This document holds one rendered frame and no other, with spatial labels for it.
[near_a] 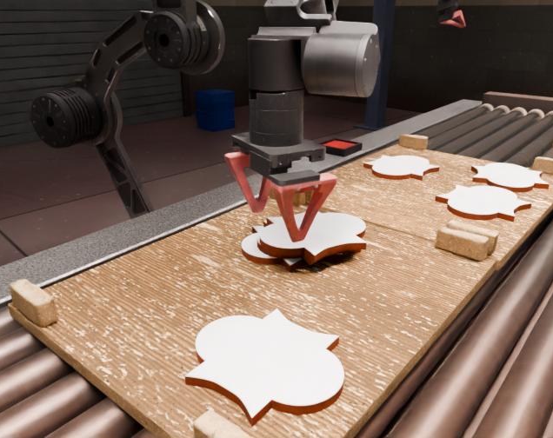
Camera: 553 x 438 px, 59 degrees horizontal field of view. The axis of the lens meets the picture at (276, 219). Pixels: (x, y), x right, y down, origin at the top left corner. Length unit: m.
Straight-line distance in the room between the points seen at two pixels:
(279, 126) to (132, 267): 0.23
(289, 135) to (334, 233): 0.14
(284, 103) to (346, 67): 0.07
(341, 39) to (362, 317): 0.26
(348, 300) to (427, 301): 0.08
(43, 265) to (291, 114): 0.36
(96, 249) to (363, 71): 0.42
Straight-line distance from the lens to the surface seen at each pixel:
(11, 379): 0.49
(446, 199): 0.78
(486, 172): 0.93
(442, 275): 0.57
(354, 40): 0.47
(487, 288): 0.62
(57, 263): 0.67
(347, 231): 0.58
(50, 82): 5.43
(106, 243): 0.70
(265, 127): 0.50
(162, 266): 0.58
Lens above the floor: 1.21
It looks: 23 degrees down
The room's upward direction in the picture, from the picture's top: straight up
